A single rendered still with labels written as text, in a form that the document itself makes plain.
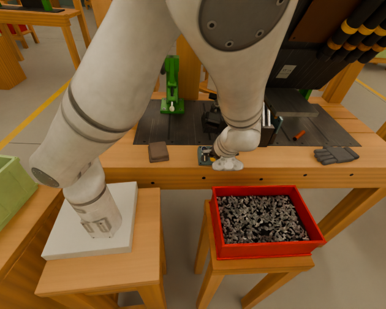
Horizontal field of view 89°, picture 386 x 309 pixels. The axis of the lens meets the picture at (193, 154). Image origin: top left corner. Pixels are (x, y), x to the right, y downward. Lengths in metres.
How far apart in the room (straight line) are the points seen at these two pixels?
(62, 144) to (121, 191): 0.44
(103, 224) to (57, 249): 0.17
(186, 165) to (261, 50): 0.66
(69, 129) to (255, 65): 0.23
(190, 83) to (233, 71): 1.06
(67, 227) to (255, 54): 0.69
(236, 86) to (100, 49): 0.14
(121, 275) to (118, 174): 0.37
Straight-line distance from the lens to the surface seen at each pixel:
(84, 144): 0.31
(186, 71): 1.22
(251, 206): 0.74
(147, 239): 0.69
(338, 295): 1.83
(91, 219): 0.59
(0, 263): 0.91
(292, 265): 0.80
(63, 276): 0.72
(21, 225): 0.95
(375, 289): 2.00
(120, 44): 0.23
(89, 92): 0.25
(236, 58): 0.18
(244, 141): 0.40
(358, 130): 1.44
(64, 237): 0.73
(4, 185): 0.93
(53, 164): 0.40
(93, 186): 0.52
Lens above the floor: 1.48
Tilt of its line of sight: 43 degrees down
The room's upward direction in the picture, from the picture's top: 5 degrees clockwise
